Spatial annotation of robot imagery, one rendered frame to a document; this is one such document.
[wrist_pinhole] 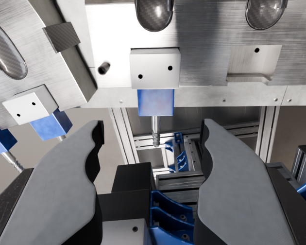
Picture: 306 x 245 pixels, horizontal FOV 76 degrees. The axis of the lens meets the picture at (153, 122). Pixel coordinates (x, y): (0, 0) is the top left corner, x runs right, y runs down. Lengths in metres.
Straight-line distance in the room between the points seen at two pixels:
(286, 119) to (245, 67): 1.26
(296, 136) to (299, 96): 1.24
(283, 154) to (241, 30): 1.51
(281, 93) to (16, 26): 0.39
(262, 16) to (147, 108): 0.15
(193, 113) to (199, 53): 0.82
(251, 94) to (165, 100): 0.19
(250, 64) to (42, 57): 0.26
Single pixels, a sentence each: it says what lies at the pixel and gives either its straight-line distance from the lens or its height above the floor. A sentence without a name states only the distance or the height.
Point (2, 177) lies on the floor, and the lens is 2.03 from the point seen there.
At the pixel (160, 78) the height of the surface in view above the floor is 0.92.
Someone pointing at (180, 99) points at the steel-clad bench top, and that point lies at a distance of 0.34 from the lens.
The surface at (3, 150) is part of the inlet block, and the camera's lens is 0.40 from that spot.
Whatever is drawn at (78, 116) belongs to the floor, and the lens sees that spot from 1.37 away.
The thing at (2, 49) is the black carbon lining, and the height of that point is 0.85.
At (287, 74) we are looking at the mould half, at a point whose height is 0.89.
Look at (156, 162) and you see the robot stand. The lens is 1.21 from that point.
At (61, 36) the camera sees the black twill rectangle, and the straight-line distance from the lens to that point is 0.30.
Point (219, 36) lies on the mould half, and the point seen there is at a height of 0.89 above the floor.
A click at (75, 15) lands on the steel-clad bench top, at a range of 0.33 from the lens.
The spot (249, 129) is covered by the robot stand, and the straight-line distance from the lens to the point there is 1.16.
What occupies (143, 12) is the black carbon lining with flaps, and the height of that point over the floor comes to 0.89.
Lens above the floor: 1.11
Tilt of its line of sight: 60 degrees down
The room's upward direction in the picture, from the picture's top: 178 degrees counter-clockwise
